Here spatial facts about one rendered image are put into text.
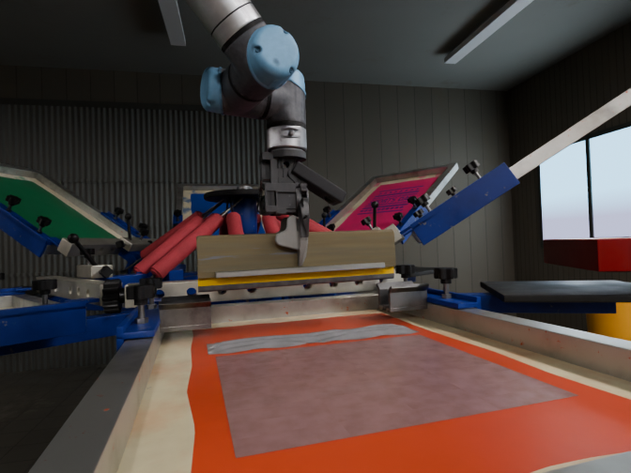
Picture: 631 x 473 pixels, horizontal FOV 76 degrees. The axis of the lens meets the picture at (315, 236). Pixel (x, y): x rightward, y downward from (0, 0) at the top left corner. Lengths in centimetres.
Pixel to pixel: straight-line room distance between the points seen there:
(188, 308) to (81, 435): 41
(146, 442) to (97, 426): 6
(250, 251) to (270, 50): 34
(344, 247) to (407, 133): 431
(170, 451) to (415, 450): 19
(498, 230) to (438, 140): 134
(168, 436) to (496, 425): 28
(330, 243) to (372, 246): 9
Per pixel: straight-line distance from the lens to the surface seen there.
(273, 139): 76
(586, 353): 60
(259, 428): 40
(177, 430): 42
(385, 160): 485
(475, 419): 42
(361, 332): 71
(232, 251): 73
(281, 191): 73
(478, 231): 532
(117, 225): 223
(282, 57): 62
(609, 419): 46
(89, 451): 32
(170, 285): 96
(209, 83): 73
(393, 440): 37
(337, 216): 239
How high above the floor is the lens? 112
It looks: 1 degrees up
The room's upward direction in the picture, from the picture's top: 2 degrees counter-clockwise
